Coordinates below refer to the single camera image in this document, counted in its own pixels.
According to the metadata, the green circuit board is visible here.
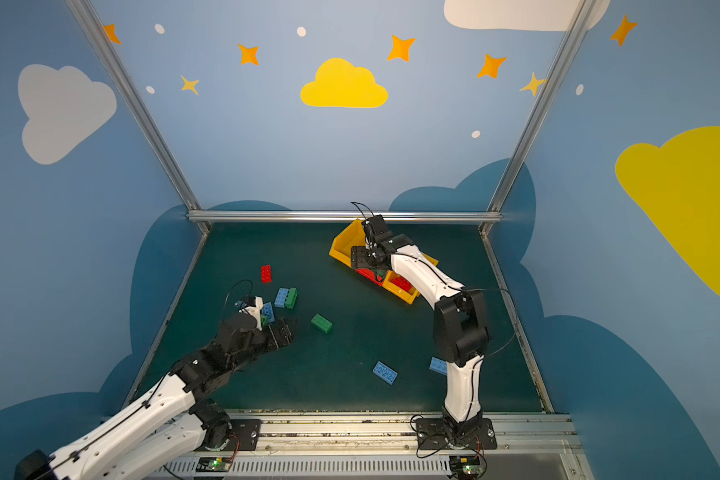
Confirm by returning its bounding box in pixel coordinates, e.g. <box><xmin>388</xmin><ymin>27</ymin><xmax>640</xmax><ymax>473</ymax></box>
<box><xmin>447</xmin><ymin>456</ymin><xmax>486</xmax><ymax>480</ymax></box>
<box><xmin>195</xmin><ymin>457</ymin><xmax>233</xmax><ymax>473</ymax></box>

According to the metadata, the yellow bin near right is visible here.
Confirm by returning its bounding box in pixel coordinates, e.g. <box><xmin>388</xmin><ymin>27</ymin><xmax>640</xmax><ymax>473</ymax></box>
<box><xmin>381</xmin><ymin>270</ymin><xmax>420</xmax><ymax>304</ymax></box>

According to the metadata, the red lego brick far left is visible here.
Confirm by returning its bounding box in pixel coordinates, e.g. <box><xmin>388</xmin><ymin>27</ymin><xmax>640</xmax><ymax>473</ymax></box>
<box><xmin>260</xmin><ymin>265</ymin><xmax>273</xmax><ymax>284</ymax></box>

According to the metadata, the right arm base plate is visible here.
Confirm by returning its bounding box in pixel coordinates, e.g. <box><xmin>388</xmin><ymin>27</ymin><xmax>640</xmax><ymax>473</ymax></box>
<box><xmin>409</xmin><ymin>415</ymin><xmax>498</xmax><ymax>451</ymax></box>

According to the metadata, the aluminium right corner post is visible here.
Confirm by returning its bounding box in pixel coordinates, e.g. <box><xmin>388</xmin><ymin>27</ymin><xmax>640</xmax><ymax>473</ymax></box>
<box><xmin>479</xmin><ymin>0</ymin><xmax>598</xmax><ymax>240</ymax></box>

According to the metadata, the green circuit board right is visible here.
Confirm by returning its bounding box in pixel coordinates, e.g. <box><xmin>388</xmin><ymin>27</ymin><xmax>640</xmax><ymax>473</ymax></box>
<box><xmin>447</xmin><ymin>456</ymin><xmax>486</xmax><ymax>480</ymax></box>

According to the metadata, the aluminium left corner post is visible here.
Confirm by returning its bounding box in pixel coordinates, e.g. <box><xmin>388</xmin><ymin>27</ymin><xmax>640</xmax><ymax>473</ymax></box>
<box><xmin>65</xmin><ymin>0</ymin><xmax>202</xmax><ymax>213</ymax></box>

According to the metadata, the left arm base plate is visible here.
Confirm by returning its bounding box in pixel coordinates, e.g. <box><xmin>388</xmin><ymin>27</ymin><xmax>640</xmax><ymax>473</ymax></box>
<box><xmin>202</xmin><ymin>419</ymin><xmax>262</xmax><ymax>452</ymax></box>

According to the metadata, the green circuit board left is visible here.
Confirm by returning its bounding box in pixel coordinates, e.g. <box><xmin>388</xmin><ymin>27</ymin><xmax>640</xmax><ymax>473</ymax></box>
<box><xmin>195</xmin><ymin>457</ymin><xmax>233</xmax><ymax>473</ymax></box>

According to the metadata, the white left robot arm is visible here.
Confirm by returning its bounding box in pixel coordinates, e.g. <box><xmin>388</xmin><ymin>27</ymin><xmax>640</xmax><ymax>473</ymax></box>
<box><xmin>14</xmin><ymin>313</ymin><xmax>293</xmax><ymax>479</ymax></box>

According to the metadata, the red middle bin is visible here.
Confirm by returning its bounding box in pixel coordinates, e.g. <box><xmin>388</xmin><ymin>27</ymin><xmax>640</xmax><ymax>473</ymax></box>
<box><xmin>356</xmin><ymin>268</ymin><xmax>388</xmax><ymax>286</ymax></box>

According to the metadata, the green lego brick beside blue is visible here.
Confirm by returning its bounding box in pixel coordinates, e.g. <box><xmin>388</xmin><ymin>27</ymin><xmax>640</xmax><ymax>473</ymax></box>
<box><xmin>284</xmin><ymin>287</ymin><xmax>298</xmax><ymax>309</ymax></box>

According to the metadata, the light blue lego brick right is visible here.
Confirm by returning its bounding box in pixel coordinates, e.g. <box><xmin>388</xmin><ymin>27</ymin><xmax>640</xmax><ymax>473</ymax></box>
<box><xmin>429</xmin><ymin>357</ymin><xmax>448</xmax><ymax>376</ymax></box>

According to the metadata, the front aluminium rail bed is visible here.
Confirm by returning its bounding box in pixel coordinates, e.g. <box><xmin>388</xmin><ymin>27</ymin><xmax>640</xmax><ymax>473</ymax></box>
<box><xmin>142</xmin><ymin>412</ymin><xmax>593</xmax><ymax>479</ymax></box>

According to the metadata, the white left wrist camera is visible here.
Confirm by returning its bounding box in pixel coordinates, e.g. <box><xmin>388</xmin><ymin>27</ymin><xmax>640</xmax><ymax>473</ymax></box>
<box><xmin>240</xmin><ymin>296</ymin><xmax>263</xmax><ymax>330</ymax></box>

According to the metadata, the light blue lego near left gripper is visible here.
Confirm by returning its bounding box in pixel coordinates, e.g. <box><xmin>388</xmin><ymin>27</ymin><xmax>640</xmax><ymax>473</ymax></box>
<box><xmin>260</xmin><ymin>302</ymin><xmax>276</xmax><ymax>324</ymax></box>

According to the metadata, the light blue lego brick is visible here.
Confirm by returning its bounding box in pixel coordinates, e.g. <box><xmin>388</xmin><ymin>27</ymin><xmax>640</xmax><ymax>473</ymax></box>
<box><xmin>372</xmin><ymin>361</ymin><xmax>398</xmax><ymax>385</ymax></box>
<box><xmin>274</xmin><ymin>288</ymin><xmax>290</xmax><ymax>308</ymax></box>
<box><xmin>429</xmin><ymin>357</ymin><xmax>448</xmax><ymax>376</ymax></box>

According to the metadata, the yellow bin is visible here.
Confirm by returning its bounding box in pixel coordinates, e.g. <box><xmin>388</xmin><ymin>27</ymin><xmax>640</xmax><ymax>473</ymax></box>
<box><xmin>381</xmin><ymin>270</ymin><xmax>420</xmax><ymax>304</ymax></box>
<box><xmin>329</xmin><ymin>219</ymin><xmax>366</xmax><ymax>269</ymax></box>

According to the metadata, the light blue lego brick front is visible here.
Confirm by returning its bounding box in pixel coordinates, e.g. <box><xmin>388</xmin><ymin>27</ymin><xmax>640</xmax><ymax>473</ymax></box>
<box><xmin>372</xmin><ymin>361</ymin><xmax>398</xmax><ymax>385</ymax></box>

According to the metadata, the aluminium back frame rail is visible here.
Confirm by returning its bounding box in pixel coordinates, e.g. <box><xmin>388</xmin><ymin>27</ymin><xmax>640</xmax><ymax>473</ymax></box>
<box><xmin>188</xmin><ymin>210</ymin><xmax>502</xmax><ymax>224</ymax></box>

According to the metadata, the aluminium corner post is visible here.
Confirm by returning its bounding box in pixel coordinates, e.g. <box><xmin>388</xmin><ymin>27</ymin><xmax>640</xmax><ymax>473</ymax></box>
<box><xmin>479</xmin><ymin>0</ymin><xmax>598</xmax><ymax>240</ymax></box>
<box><xmin>65</xmin><ymin>0</ymin><xmax>202</xmax><ymax>213</ymax></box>

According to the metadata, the yellow bin far left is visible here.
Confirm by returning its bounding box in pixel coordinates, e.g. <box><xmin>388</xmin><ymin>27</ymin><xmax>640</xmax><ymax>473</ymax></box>
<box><xmin>329</xmin><ymin>219</ymin><xmax>366</xmax><ymax>269</ymax></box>

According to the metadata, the light blue lego brick upper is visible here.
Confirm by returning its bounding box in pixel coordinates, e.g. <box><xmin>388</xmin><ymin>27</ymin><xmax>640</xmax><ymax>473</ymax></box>
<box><xmin>274</xmin><ymin>288</ymin><xmax>290</xmax><ymax>308</ymax></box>

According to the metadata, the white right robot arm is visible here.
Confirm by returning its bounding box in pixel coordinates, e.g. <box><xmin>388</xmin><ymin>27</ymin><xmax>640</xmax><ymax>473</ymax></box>
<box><xmin>331</xmin><ymin>215</ymin><xmax>489</xmax><ymax>441</ymax></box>

